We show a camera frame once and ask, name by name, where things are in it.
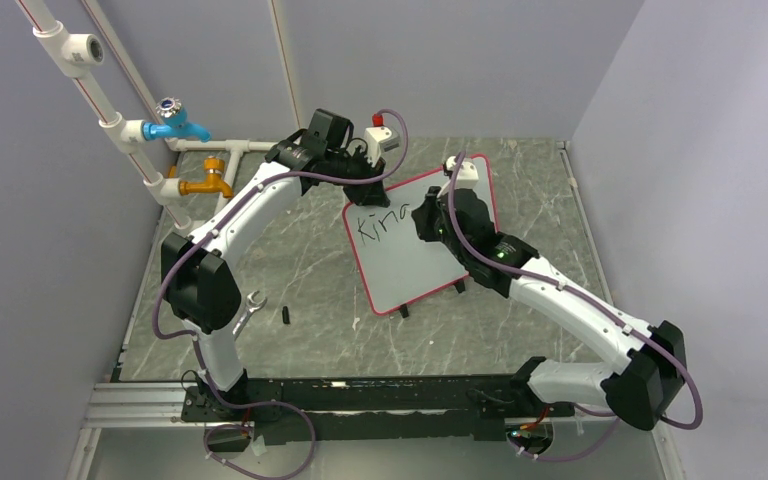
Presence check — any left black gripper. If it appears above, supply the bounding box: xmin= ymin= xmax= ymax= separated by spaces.
xmin=327 ymin=147 xmax=389 ymax=209

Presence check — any pink-framed whiteboard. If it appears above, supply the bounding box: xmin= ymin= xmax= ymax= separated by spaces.
xmin=342 ymin=167 xmax=468 ymax=316

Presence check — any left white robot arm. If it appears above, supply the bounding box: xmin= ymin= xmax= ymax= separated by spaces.
xmin=155 ymin=109 xmax=408 ymax=420

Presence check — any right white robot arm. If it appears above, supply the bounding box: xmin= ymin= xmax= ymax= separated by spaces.
xmin=411 ymin=186 xmax=688 ymax=431

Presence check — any orange faucet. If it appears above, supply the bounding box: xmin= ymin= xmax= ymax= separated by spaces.
xmin=177 ymin=156 xmax=234 ymax=199

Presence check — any silver wrench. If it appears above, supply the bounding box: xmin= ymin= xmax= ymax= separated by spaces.
xmin=232 ymin=290 xmax=268 ymax=339

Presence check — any blue faucet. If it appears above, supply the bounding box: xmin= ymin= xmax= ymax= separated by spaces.
xmin=141 ymin=97 xmax=211 ymax=142

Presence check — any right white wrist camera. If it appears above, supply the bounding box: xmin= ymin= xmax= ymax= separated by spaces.
xmin=438 ymin=156 xmax=479 ymax=198

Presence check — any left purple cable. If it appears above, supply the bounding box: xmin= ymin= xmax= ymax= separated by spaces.
xmin=150 ymin=108 xmax=410 ymax=480

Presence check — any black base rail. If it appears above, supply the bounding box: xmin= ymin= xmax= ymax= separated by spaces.
xmin=180 ymin=374 xmax=572 ymax=447

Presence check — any white pvc pipe frame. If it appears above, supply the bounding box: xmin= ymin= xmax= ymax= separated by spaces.
xmin=19 ymin=1 xmax=300 ymax=232

